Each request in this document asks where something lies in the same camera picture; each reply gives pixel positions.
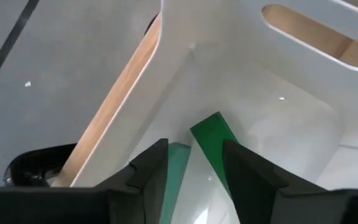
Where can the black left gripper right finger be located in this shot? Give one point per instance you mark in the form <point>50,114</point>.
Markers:
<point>250,186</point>

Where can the black table clamp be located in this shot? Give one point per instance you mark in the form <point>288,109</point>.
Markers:
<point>36,165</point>

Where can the small white floor scrap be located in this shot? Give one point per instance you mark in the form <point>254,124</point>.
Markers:
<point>27,84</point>

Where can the green wooden block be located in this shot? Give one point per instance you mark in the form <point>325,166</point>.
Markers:
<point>211,133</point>

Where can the white plastic bin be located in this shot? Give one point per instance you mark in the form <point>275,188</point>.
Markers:
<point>216,31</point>

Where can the black aluminium table frame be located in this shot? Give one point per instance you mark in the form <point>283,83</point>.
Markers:
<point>152,26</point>

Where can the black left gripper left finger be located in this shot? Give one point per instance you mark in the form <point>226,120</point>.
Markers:
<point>141,186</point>

